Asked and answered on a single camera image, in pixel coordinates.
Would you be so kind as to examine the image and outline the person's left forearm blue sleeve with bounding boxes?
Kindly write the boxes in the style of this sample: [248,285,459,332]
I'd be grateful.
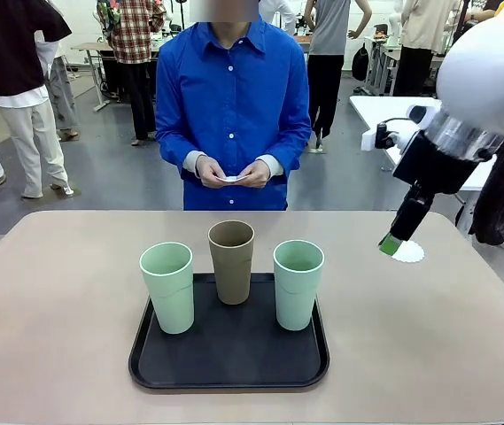
[262,127,313,181]

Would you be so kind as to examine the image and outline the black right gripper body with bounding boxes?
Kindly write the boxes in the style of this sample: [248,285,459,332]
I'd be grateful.
[392,131,496,196]

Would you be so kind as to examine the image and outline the grey desk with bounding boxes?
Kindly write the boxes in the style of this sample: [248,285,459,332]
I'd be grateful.
[363,34,412,97]

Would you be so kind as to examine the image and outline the person in white top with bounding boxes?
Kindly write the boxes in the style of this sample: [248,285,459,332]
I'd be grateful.
[258,0,298,36]

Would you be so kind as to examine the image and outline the person in grey vest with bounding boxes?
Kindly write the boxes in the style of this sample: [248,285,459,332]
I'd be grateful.
[303,0,372,154]

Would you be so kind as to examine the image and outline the person in yellow top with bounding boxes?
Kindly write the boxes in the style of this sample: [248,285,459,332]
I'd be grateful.
[466,0,504,22]

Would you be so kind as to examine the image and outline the pale yellow-green plastic cup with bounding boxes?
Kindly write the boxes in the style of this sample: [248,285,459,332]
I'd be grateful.
[139,241,196,335]

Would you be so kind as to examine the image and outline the white table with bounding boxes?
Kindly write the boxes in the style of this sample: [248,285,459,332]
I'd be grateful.
[349,95,504,194]

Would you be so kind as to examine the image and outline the person in grey trousers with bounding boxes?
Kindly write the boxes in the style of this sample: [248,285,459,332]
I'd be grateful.
[34,30,80,143]

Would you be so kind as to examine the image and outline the person's left hand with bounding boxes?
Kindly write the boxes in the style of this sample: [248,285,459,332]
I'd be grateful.
[239,159,275,189]

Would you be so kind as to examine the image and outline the person's right hand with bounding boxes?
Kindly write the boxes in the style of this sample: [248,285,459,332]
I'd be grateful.
[196,155,228,189]

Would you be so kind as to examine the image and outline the pale blue-green plastic cup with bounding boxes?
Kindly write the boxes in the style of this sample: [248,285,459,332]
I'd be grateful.
[273,239,326,332]

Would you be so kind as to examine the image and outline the person in dark clothes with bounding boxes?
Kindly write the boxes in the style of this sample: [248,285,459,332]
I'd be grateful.
[469,101,504,258]

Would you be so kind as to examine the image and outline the black hanging bag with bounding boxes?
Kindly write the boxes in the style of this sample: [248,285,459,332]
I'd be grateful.
[351,42,370,82]

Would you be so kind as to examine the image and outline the black tripod pole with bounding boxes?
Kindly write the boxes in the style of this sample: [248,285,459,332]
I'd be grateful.
[454,0,474,42]

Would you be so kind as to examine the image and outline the wooden top desk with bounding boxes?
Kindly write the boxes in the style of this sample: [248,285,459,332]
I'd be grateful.
[70,41,167,112]

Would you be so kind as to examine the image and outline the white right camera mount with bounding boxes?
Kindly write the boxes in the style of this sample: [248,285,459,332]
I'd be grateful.
[361,129,416,154]

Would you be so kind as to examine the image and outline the person in plaid shirt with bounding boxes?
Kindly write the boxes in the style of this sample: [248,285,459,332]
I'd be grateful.
[96,0,167,147]

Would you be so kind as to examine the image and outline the person in blue shirt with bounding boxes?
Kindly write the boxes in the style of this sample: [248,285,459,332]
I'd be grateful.
[154,8,313,212]

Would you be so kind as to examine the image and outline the brown plastic cup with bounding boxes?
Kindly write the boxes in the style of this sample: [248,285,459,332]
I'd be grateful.
[207,220,256,306]

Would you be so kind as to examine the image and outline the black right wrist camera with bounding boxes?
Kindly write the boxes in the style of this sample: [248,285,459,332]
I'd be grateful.
[374,123,401,151]

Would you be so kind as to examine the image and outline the person's right forearm blue sleeve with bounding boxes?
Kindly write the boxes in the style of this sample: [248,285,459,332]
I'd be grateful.
[156,127,211,181]

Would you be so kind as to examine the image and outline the person black top white trousers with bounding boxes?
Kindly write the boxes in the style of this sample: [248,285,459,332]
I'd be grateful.
[0,0,74,199]

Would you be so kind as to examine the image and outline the black plastic tray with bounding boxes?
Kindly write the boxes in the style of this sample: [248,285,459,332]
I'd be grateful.
[128,272,331,390]

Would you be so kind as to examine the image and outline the person in beige top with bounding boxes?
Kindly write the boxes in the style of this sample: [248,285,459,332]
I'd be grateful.
[392,0,463,98]

